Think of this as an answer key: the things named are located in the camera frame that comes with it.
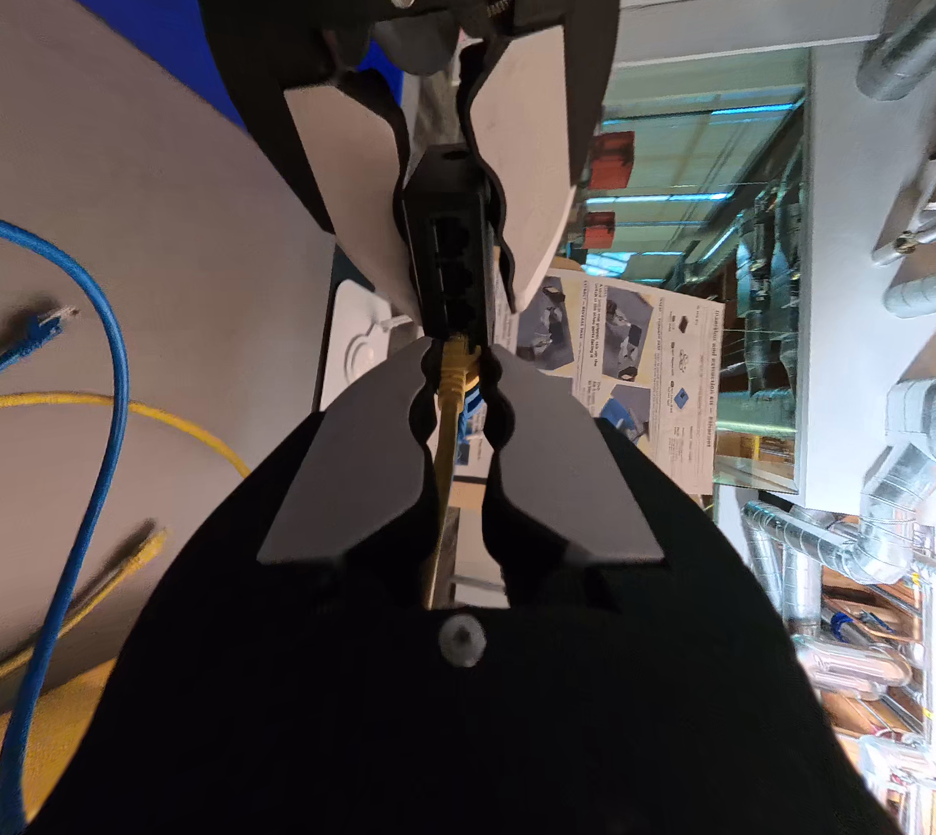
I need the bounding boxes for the white stand base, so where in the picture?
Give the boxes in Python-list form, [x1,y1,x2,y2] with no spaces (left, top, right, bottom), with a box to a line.
[322,279,425,406]

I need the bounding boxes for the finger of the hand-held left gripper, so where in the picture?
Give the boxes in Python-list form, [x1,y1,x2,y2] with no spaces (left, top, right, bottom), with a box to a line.
[281,68,429,325]
[457,23,587,315]

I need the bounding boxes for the black ethernet switch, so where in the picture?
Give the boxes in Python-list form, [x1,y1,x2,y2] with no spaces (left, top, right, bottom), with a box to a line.
[398,146,500,347]

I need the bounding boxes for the printed instruction poster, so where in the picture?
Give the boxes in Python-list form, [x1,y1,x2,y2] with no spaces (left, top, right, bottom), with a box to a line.
[453,266,726,496]

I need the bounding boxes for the yellow ethernet cable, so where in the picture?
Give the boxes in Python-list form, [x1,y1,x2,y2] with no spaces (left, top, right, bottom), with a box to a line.
[0,332,484,678]

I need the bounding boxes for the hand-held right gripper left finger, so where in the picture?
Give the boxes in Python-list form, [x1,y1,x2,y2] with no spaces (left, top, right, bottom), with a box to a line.
[256,338,443,609]

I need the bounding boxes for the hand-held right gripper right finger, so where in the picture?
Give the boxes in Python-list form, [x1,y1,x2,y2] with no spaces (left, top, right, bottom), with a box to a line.
[481,345,666,608]

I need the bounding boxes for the yellow plastic bin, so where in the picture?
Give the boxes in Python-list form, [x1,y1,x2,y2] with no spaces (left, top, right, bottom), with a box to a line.
[0,658,118,823]

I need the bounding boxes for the silver ventilation ducts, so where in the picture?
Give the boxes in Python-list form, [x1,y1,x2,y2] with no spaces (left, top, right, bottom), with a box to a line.
[735,0,936,835]

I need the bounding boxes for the blue ethernet cable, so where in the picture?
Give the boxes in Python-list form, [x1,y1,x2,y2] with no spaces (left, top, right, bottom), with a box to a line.
[0,220,131,835]

